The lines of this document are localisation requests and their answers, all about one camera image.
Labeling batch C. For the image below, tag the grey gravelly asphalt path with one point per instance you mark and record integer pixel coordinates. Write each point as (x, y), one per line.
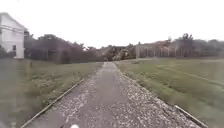
(106, 100)

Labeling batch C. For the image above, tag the building with fence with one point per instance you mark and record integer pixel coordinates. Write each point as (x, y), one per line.
(150, 50)

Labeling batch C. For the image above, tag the row of trees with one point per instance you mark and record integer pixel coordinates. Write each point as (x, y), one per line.
(53, 48)

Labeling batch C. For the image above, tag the green grass field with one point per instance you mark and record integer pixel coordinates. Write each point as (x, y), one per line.
(43, 80)
(180, 80)

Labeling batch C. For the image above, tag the pale kerb strip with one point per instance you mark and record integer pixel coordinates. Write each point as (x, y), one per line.
(190, 116)
(53, 103)

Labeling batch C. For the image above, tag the robot's own part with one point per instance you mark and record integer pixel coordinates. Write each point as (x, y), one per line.
(74, 126)

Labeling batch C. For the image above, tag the white house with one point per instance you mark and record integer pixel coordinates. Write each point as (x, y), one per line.
(11, 36)

